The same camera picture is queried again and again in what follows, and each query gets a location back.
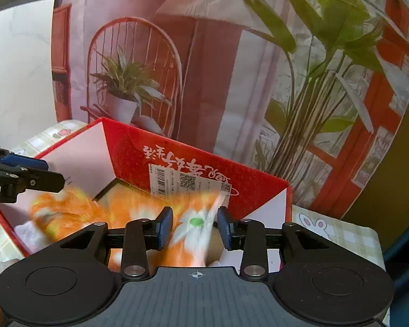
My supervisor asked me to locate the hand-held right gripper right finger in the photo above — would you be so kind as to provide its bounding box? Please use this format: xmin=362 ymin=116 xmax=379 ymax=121
xmin=217 ymin=206 xmax=324 ymax=279

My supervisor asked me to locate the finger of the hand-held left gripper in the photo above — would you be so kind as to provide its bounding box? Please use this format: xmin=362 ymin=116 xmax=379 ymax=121
xmin=0 ymin=142 xmax=49 ymax=171
xmin=0 ymin=163 xmax=66 ymax=195

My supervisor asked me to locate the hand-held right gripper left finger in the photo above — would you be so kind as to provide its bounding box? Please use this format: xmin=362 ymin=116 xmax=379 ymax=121
xmin=59 ymin=206 xmax=174 ymax=279

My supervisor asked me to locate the white plastic bag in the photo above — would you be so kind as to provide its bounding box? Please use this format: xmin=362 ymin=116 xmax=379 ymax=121
xmin=14 ymin=221 xmax=57 ymax=257

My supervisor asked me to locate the red strawberry print box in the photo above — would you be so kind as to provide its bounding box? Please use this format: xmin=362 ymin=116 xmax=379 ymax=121
xmin=0 ymin=117 xmax=292 ymax=270

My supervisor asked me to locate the green checked tablecloth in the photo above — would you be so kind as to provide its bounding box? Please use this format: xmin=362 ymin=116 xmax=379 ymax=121
xmin=0 ymin=120 xmax=386 ymax=273

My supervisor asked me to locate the teal curtain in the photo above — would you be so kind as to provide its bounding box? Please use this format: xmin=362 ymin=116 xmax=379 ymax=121
xmin=383 ymin=208 xmax=409 ymax=327

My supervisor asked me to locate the printed wall backdrop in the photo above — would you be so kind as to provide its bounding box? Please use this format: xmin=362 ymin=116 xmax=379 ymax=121
xmin=51 ymin=0 xmax=409 ymax=219

